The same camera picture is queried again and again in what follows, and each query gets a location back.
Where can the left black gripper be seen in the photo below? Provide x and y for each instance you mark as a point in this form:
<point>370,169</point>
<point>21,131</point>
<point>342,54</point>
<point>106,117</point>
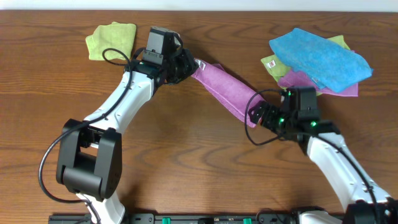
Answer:
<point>188,64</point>

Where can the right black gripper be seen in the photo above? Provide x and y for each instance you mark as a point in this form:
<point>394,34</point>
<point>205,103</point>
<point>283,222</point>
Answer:
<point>261,112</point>

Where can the purple microfiber cloth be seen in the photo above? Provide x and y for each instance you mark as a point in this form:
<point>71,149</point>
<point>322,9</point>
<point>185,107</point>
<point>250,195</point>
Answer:
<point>228,90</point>

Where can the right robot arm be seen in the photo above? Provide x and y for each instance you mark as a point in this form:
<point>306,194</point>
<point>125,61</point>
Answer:
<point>363,201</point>

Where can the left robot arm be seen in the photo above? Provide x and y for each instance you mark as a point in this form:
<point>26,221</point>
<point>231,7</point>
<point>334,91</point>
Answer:
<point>90,156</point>

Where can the folded light green cloth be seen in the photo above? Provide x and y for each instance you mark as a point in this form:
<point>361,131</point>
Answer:
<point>115,35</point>

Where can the green cloth with label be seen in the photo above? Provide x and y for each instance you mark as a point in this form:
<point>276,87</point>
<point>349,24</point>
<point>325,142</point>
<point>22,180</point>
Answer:
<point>275,67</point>

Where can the blue microfiber cloth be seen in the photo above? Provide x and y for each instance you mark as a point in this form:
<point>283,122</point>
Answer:
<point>326,62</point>

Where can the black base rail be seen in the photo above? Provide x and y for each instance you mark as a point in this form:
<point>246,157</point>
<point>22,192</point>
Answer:
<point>205,219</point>

